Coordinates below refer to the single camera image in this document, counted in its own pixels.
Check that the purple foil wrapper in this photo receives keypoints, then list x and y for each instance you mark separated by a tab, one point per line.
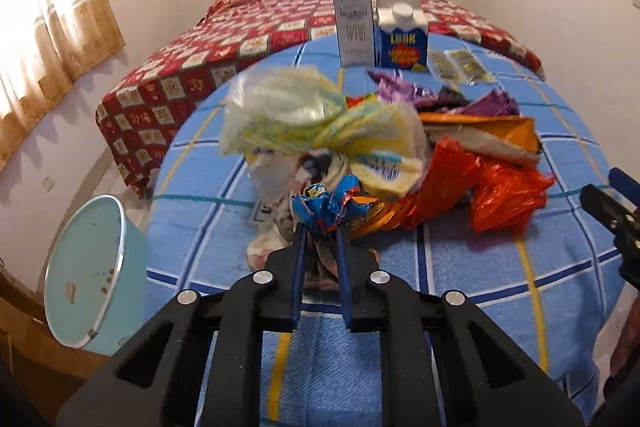
492	107

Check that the red-orange foil wrapper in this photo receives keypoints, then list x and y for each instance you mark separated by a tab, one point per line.
500	192

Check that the blue milk carton white cap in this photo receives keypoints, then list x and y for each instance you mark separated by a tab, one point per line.
401	42

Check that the orange snack packet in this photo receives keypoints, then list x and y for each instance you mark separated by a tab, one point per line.
505	132

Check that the yellow plastic wrapper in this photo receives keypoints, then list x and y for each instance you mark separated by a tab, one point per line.
280	107

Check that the brown wooden furniture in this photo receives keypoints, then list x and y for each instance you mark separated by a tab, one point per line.
35	357

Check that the clear sachet gold print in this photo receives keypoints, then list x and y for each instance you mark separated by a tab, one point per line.
470	66
440	64

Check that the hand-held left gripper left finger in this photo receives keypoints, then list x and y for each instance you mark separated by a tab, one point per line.
299	257

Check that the light blue bin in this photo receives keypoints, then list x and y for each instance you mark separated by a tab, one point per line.
85	267

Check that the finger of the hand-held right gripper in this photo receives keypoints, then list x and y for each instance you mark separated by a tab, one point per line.
610	212
627	186

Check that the blue snack wrapper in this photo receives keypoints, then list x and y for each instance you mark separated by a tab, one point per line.
325	202

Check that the bed with red quilt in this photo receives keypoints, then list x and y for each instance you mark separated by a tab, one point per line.
190	77

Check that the blue checked blanket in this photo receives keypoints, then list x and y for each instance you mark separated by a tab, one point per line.
475	277

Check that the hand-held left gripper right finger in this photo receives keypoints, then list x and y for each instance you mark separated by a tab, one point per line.
341	257

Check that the beige side window curtain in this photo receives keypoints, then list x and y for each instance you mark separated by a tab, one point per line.
55	32

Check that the white plastic bag red print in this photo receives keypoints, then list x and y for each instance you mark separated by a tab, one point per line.
272	252

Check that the grey tall carton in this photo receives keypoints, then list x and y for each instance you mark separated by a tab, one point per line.
353	27

